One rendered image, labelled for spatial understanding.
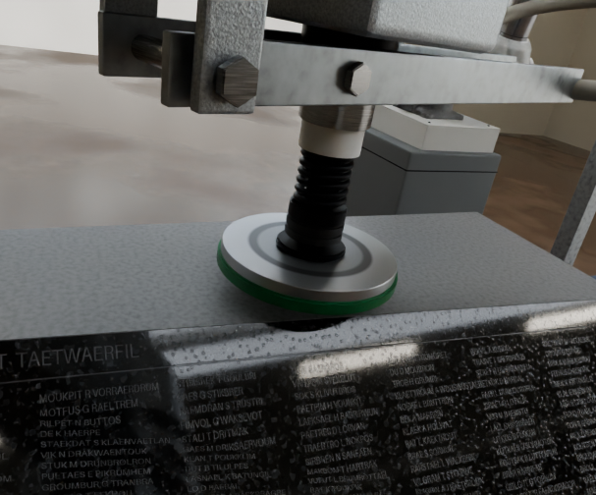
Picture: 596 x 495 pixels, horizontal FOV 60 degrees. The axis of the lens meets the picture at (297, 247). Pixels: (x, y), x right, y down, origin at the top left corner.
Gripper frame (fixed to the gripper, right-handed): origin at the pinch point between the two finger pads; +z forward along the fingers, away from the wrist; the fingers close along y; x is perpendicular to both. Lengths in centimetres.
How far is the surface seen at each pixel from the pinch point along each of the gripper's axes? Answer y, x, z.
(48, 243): 110, -46, -9
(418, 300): 86, -7, 5
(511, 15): 14.0, -18.9, -8.8
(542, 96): 56, -2, -11
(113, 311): 114, -28, -8
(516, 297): 75, 3, 10
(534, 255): 57, 1, 17
